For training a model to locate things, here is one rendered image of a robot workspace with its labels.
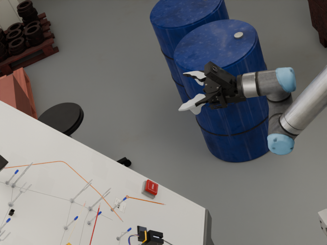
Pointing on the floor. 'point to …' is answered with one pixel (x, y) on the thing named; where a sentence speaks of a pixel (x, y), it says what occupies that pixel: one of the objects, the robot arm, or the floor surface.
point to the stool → (68, 121)
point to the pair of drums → (212, 132)
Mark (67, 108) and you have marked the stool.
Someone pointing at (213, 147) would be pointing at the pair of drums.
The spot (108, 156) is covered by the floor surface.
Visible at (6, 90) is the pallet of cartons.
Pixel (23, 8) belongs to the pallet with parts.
